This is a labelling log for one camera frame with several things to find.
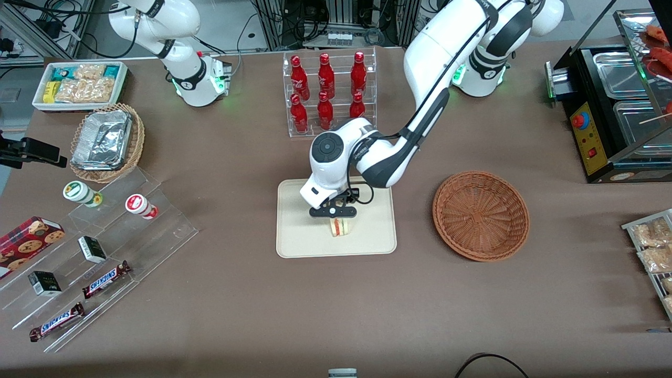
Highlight cream plastic tray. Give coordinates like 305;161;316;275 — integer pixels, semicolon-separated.
276;175;397;259

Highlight brown wicker basket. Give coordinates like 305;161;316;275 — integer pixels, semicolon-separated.
432;171;530;262

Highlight light wicker basket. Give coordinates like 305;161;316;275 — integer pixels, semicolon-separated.
69;103;145;184

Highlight tray of packaged snacks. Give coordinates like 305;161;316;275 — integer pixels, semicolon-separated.
622;209;672;321

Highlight clear acrylic bottle rack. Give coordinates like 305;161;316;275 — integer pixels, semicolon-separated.
282;46;377;138

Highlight clear acrylic stepped shelf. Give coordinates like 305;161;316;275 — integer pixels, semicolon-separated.
0;167;199;353

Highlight red lid yogurt cup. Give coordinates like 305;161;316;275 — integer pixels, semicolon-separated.
125;194;158;220

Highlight aluminium foil container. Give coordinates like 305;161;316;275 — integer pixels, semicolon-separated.
72;109;132;171

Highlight white rectangular snack bin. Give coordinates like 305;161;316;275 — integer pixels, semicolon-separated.
33;61;128;112

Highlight snickers bar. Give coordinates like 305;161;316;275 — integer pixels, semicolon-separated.
82;260;132;299
29;302;86;342

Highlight small black box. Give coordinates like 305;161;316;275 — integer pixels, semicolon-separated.
28;271;62;297
78;236;108;264

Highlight green lid yogurt cup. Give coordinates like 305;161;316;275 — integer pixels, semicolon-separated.
63;181;103;207

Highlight clear cracker pack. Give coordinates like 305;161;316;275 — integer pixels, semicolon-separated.
84;78;116;103
55;79;87;103
73;64;107;80

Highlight black food warmer machine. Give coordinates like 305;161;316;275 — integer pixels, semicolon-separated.
545;0;672;184

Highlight black device on stand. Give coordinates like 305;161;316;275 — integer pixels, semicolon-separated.
0;134;68;170

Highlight red cookie box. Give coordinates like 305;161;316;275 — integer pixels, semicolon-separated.
0;216;66;279

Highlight steel warmer pan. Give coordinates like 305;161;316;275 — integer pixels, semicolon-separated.
613;100;672;145
592;51;654;100

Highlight red sausage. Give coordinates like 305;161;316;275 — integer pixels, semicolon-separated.
645;24;672;45
648;47;672;69

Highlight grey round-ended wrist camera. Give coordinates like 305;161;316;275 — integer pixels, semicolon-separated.
309;206;359;218

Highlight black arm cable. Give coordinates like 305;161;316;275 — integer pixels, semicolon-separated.
345;0;505;206

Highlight aluminium frame rack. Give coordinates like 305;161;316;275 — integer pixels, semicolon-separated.
252;0;421;50

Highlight black looped cable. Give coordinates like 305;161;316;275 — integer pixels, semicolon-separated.
454;353;531;378

